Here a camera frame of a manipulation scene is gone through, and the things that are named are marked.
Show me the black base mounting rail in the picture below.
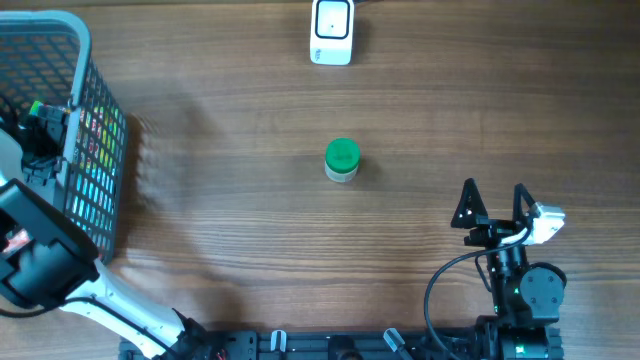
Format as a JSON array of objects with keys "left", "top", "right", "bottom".
[{"left": 117, "top": 328, "right": 500, "bottom": 360}]

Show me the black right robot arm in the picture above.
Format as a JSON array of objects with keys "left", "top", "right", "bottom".
[{"left": 451, "top": 178, "right": 567, "bottom": 360}]

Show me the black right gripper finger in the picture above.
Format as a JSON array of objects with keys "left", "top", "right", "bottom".
[
  {"left": 512, "top": 183, "right": 535, "bottom": 223},
  {"left": 450, "top": 178, "right": 489, "bottom": 229}
]

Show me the grey mesh shopping basket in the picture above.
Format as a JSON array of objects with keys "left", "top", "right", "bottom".
[{"left": 1, "top": 10, "right": 129, "bottom": 263}]

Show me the white barcode scanner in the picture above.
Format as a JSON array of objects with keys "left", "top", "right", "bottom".
[{"left": 309, "top": 0, "right": 355, "bottom": 66}]

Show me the green lid plastic jar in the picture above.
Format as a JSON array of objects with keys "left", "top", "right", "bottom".
[{"left": 325, "top": 138, "right": 361, "bottom": 183}]

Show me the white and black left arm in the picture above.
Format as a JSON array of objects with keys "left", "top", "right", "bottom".
[{"left": 1, "top": 103, "right": 214, "bottom": 359}]

